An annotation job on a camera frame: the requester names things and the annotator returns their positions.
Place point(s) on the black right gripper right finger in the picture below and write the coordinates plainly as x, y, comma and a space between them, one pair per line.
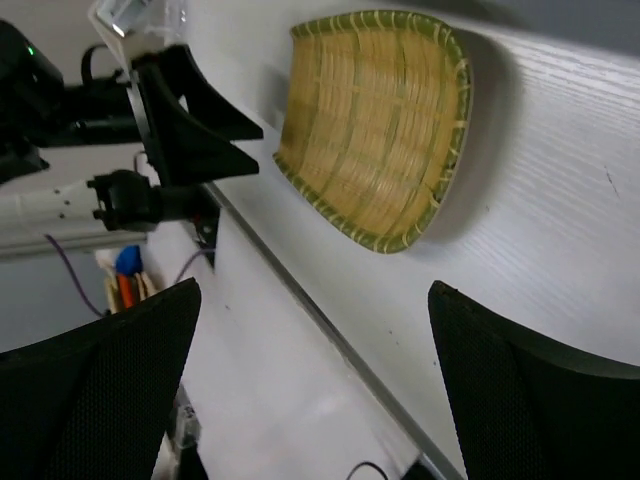
526, 406

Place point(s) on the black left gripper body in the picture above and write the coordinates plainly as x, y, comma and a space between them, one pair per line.
39, 110

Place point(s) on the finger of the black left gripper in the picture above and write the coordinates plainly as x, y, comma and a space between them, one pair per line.
179, 71
181, 149

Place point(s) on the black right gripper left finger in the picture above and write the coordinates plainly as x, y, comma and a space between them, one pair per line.
95, 402

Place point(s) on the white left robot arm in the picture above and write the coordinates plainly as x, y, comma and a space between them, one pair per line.
107, 210

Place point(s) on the colourful objects under table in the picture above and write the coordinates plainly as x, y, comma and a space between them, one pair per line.
127, 282

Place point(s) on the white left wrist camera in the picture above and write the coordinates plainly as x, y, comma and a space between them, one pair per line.
133, 28

